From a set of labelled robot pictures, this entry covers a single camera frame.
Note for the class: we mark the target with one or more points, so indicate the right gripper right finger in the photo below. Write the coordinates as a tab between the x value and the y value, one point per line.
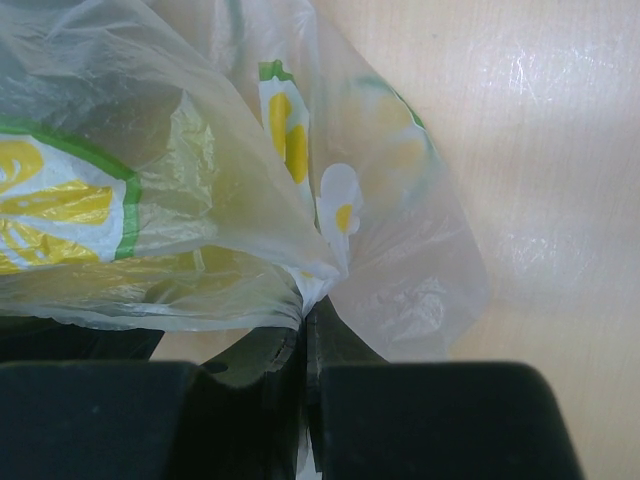
373	419

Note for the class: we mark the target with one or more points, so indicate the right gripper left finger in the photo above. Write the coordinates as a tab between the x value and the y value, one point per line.
78	403

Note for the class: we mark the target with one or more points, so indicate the clear plastic fruit bag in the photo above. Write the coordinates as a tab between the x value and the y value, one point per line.
214	165

